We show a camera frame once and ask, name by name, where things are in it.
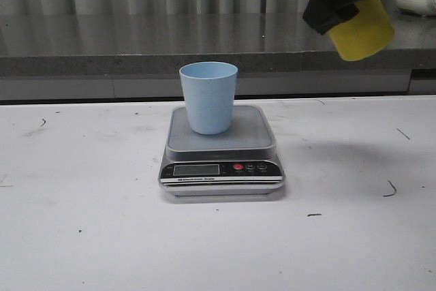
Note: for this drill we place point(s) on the silver digital kitchen scale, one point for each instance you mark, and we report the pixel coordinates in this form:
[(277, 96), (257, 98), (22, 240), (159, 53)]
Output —
[(240, 161)]

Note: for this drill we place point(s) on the light blue plastic cup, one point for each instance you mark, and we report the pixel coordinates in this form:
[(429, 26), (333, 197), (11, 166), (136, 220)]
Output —
[(209, 90)]

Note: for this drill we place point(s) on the grey stone counter ledge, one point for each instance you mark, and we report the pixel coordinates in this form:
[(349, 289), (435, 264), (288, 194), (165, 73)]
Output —
[(109, 57)]

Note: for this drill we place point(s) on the yellow squeeze bottle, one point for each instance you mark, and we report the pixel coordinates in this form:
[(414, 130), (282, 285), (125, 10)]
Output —
[(365, 34)]

